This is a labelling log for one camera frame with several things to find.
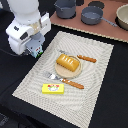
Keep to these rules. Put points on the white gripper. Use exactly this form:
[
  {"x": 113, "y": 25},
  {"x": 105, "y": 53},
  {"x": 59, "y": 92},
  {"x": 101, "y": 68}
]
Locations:
[{"x": 27, "y": 29}]

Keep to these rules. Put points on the orange bread loaf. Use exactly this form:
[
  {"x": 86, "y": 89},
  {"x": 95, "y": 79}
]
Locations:
[{"x": 67, "y": 62}]

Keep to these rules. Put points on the yellow butter box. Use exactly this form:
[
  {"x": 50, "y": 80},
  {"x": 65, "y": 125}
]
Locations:
[{"x": 53, "y": 89}]

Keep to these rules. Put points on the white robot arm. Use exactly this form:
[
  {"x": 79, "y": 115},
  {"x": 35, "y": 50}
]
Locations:
[{"x": 23, "y": 6}]

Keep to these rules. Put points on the grey pot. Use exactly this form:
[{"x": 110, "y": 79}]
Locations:
[{"x": 65, "y": 9}]

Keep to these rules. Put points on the round beige plate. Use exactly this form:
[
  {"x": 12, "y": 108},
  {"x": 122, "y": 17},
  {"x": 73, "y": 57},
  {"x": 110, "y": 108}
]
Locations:
[{"x": 65, "y": 73}]

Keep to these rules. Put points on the brown wooden tray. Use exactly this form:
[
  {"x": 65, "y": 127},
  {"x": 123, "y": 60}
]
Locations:
[{"x": 102, "y": 29}]

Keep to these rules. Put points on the beige bowl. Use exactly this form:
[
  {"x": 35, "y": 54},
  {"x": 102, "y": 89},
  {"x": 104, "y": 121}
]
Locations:
[{"x": 122, "y": 15}]

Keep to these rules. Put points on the grey saucepan with handle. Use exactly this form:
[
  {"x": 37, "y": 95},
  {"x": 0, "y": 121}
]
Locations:
[{"x": 93, "y": 15}]

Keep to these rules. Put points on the knife with orange handle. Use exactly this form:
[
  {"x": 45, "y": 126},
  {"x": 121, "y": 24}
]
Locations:
[{"x": 79, "y": 56}]

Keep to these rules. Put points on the fork with orange handle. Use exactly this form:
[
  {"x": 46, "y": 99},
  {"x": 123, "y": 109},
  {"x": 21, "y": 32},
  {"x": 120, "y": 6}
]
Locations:
[{"x": 55, "y": 77}]

